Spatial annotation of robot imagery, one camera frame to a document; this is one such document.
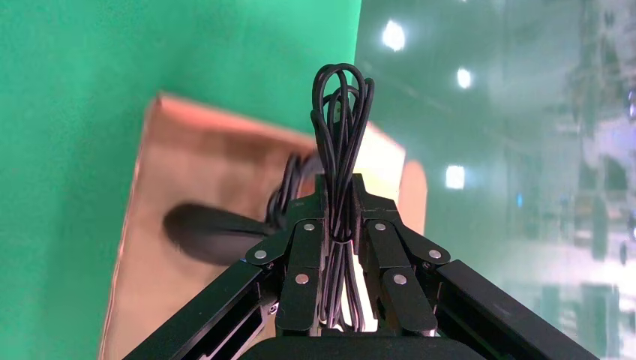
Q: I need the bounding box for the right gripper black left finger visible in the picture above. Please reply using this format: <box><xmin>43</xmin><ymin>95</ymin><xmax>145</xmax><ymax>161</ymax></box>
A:
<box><xmin>123</xmin><ymin>173</ymin><xmax>330</xmax><ymax>360</ymax></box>

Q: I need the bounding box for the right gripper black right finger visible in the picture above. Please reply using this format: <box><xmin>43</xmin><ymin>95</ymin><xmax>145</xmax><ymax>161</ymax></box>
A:
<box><xmin>350</xmin><ymin>173</ymin><xmax>600</xmax><ymax>360</ymax></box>

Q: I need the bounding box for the black cable bundle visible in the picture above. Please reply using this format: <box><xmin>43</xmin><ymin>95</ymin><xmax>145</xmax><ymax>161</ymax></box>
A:
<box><xmin>163</xmin><ymin>63</ymin><xmax>376</xmax><ymax>334</ymax></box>

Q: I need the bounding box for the open brown cardboard box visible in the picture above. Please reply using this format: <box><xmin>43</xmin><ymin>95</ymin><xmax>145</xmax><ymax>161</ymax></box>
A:
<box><xmin>99</xmin><ymin>91</ymin><xmax>428</xmax><ymax>360</ymax></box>

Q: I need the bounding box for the green table cloth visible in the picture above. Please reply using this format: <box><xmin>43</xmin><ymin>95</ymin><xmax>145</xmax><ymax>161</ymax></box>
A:
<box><xmin>0</xmin><ymin>0</ymin><xmax>363</xmax><ymax>360</ymax></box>

